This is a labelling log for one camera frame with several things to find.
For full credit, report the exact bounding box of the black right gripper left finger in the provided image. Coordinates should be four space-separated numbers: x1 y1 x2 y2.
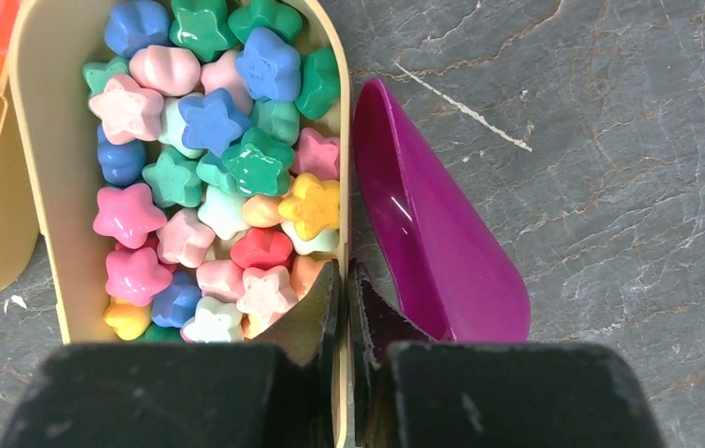
0 261 341 447

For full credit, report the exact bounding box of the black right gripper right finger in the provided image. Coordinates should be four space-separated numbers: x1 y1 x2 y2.
346 261 665 447

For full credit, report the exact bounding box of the magenta plastic scoop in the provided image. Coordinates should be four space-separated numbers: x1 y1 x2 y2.
351 78 531 343

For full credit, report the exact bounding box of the gold tin of star candies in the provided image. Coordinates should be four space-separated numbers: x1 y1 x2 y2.
8 1 351 447

